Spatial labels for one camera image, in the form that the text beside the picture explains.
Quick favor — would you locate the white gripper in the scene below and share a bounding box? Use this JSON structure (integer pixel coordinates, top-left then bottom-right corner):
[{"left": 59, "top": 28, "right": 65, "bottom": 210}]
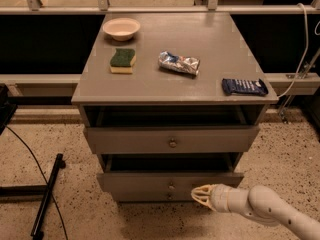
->
[{"left": 191, "top": 184, "right": 235, "bottom": 213}]

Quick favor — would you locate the grey drawer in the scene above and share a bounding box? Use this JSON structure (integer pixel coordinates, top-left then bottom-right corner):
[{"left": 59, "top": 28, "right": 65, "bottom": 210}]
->
[
  {"left": 84, "top": 126, "right": 259, "bottom": 154},
  {"left": 96, "top": 153, "right": 245, "bottom": 194}
]

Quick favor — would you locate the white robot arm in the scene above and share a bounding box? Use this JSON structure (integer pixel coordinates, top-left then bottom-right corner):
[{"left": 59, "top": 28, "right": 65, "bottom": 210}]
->
[{"left": 191, "top": 184, "right": 320, "bottom": 240}]

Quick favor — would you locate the grey wooden drawer cabinet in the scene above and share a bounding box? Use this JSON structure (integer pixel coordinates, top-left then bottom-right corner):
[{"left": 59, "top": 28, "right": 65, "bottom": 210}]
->
[{"left": 71, "top": 11, "right": 280, "bottom": 172}]

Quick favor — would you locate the grey top drawer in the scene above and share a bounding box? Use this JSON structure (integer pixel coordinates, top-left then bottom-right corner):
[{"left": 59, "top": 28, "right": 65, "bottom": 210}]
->
[{"left": 84, "top": 126, "right": 259, "bottom": 154}]

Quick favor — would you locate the dark blue snack packet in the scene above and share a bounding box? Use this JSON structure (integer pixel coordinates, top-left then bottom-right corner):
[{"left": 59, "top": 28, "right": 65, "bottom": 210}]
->
[{"left": 222, "top": 79, "right": 269, "bottom": 96}]

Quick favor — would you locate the crumpled silver foil bag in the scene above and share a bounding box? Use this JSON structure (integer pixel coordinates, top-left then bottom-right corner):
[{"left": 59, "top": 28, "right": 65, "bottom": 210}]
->
[{"left": 158, "top": 51, "right": 200, "bottom": 76}]

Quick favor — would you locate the green yellow sponge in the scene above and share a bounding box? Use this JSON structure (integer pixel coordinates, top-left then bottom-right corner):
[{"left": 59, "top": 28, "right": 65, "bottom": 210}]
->
[{"left": 110, "top": 48, "right": 136, "bottom": 74}]

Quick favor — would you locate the black stand base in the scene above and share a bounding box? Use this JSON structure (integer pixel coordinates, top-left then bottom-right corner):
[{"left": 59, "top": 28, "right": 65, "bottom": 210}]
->
[{"left": 0, "top": 153, "right": 66, "bottom": 240}]

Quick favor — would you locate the white bowl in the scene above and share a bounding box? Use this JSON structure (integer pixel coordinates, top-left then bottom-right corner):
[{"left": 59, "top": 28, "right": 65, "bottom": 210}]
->
[{"left": 102, "top": 18, "right": 141, "bottom": 41}]

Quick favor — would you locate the black box at left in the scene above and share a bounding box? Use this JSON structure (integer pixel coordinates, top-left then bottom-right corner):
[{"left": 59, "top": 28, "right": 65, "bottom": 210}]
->
[{"left": 0, "top": 86, "right": 17, "bottom": 135}]

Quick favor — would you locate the black floor cable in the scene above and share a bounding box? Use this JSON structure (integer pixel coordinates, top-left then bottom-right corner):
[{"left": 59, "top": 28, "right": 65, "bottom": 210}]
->
[{"left": 5, "top": 125, "right": 70, "bottom": 240}]

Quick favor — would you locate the metal railing frame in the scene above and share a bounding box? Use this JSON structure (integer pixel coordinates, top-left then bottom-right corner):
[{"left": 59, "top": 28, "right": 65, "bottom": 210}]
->
[{"left": 0, "top": 0, "right": 320, "bottom": 16}]

